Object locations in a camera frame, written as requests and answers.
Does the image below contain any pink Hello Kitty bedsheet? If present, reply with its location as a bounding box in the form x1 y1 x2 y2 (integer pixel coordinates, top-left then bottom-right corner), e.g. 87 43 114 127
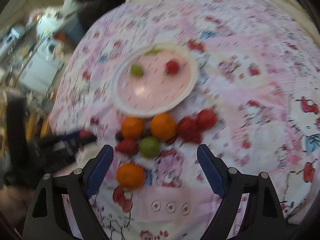
50 0 319 239

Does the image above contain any medium orange mandarin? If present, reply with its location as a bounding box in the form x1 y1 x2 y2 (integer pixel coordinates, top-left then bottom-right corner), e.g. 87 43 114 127
120 116 144 139

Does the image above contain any small orange mandarin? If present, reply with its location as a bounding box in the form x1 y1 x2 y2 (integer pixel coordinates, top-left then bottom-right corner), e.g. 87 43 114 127
116 163 145 190

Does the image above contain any red tomato with stem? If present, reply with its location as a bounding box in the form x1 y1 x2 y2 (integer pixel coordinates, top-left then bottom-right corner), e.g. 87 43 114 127
196 109 217 131

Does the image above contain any small green grape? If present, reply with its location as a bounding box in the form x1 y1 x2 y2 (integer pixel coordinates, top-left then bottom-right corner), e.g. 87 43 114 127
130 63 144 77

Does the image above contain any pink strawberry pattern plate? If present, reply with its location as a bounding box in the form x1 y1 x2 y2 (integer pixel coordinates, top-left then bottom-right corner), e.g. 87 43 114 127
111 43 199 118

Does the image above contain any dark red cherry tomato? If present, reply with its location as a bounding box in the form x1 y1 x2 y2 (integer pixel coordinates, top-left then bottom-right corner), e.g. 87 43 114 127
165 60 180 75

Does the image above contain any large red strawberry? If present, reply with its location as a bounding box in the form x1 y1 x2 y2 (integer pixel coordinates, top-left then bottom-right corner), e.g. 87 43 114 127
177 116 202 145

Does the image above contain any green lime fruit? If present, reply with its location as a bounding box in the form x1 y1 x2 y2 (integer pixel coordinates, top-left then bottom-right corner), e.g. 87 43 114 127
139 137 161 159

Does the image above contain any white drawer cabinet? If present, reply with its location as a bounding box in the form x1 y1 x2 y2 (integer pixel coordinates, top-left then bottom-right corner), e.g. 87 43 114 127
18 38 63 96

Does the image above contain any large orange mandarin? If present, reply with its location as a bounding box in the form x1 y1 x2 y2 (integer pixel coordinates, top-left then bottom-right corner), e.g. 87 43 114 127
149 113 177 141

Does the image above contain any small red strawberry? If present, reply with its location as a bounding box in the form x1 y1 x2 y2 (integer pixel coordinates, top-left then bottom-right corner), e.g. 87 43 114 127
116 139 139 156

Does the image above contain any small red grape tomato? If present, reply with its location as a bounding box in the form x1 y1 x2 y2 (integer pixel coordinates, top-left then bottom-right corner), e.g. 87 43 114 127
79 130 94 138

